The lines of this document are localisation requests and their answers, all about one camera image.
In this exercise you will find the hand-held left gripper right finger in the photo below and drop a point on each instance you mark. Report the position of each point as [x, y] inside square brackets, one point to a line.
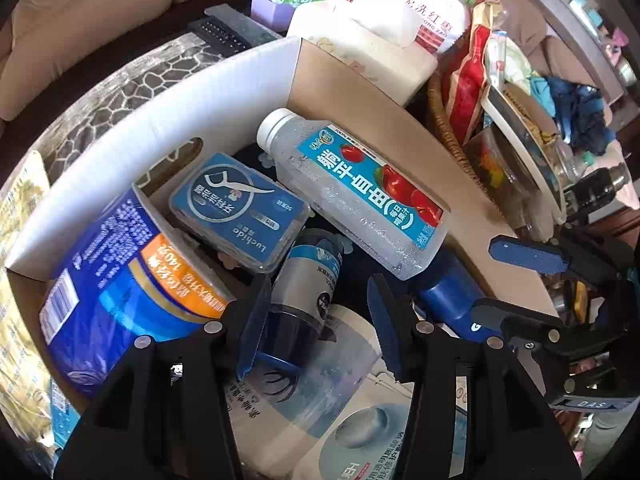
[385, 325]

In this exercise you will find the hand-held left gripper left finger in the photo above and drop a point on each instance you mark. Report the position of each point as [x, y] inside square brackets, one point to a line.
[252, 330]

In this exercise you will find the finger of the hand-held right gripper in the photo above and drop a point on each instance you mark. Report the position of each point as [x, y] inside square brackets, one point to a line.
[487, 317]
[530, 257]

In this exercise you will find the clear plastic juice bottle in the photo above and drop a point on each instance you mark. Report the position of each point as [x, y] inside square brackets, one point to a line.
[350, 185]

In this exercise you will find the white cardboard box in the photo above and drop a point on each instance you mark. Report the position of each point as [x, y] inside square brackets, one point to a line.
[175, 100]

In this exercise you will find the blue plastic bottle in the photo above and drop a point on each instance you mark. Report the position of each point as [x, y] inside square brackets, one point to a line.
[445, 290]

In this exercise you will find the small dark capped bottle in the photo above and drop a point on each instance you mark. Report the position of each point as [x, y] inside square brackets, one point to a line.
[305, 270]

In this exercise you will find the white blue printed pack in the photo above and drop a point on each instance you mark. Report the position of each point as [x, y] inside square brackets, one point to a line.
[360, 425]

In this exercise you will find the blue dental floss box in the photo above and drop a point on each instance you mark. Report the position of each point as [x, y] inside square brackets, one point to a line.
[235, 210]

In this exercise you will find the blue toilet paper pack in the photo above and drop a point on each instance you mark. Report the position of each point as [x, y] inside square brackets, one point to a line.
[110, 285]

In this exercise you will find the dark blue cloth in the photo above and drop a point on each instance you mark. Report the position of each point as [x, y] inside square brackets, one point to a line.
[580, 110]

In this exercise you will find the red snack bag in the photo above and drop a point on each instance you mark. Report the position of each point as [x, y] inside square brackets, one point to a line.
[467, 85]

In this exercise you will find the yellow plaid tablecloth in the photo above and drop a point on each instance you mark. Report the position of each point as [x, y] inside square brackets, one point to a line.
[20, 260]

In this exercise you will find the white tissue pack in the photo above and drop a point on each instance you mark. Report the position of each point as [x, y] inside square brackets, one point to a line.
[360, 45]

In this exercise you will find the white red-printed bag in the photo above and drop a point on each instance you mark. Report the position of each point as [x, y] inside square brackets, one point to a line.
[410, 5]

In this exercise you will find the black remote control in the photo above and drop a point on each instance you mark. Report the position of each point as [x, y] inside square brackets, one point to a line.
[225, 30]

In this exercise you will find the brown fabric sofa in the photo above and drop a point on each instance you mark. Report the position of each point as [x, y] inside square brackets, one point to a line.
[75, 25]

